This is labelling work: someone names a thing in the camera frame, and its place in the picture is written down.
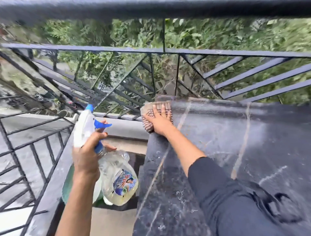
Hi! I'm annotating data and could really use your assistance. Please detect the green plastic bucket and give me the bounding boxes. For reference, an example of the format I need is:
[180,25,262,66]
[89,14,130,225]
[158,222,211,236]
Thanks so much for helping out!
[62,165,105,205]

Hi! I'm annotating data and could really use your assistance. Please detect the dark grey sleeve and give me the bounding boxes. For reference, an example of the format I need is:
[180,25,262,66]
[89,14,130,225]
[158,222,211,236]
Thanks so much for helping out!
[188,156,311,236]

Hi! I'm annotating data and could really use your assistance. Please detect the clear spray bottle blue trigger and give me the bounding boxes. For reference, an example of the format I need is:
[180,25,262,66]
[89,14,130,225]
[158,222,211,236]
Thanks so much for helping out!
[73,104,139,207]

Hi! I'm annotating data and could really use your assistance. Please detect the brown striped cleaning cloth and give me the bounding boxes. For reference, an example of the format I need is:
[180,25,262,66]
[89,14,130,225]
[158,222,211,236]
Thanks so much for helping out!
[140,101,173,133]

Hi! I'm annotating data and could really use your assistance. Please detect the person's right forearm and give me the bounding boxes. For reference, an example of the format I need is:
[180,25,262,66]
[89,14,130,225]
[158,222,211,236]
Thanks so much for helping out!
[160,129,207,177]

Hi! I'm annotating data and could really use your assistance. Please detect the person's left hand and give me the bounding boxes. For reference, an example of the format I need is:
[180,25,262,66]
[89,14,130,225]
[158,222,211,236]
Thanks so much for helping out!
[72,120,117,181]

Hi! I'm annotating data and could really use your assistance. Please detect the green trees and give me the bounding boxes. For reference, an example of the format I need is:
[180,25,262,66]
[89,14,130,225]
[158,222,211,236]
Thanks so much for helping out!
[0,18,311,105]

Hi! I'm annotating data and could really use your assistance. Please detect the black metal railing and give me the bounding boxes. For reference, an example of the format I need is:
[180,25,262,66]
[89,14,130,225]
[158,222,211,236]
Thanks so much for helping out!
[0,0,311,236]

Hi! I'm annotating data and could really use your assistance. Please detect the person's right hand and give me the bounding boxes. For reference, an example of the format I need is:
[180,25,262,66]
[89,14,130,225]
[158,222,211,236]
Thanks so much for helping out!
[143,104,174,137]

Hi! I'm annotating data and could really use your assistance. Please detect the person's left forearm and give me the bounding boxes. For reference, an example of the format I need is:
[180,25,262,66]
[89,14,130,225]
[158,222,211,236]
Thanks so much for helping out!
[55,170,101,236]

